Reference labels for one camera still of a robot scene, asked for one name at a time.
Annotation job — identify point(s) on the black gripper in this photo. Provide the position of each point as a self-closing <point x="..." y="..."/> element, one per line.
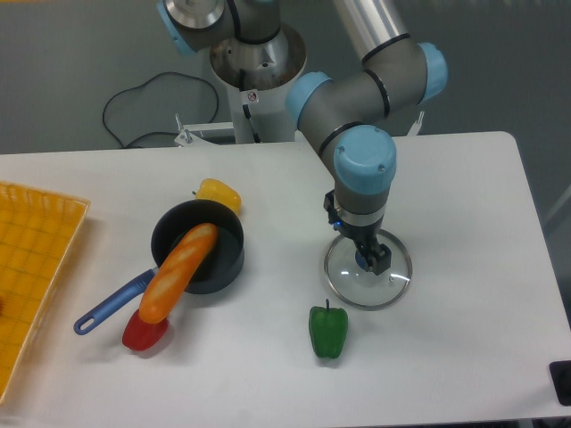
<point x="370" y="255"/>

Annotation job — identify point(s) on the glass pot lid blue knob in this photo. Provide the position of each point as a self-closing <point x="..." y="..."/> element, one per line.
<point x="355" y="283"/>

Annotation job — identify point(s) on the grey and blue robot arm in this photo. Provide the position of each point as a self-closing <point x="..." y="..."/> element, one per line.
<point x="363" y="161"/>

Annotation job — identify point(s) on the green toy bell pepper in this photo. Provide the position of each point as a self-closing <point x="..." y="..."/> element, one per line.
<point x="328" y="328"/>

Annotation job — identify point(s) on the yellow toy bell pepper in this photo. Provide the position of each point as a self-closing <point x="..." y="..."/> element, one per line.
<point x="212" y="189"/>

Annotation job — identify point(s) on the toy baguette bread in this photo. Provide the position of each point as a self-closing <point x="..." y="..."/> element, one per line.
<point x="163" y="293"/>

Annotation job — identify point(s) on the black object at table corner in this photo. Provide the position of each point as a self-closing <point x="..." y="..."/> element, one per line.
<point x="560" y="372"/>

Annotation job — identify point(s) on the red toy bell pepper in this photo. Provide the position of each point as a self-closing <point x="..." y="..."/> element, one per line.
<point x="140" y="336"/>

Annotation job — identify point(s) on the yellow plastic basket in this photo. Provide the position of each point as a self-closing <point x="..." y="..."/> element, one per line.
<point x="38" y="228"/>

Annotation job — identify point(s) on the dark pot with blue handle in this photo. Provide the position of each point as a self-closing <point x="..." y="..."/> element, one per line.
<point x="220" y="268"/>

